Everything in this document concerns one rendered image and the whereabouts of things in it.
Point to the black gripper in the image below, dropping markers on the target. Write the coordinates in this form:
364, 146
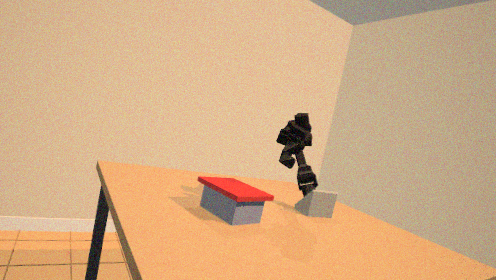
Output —
294, 145

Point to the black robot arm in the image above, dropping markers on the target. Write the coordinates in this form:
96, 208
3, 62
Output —
305, 174

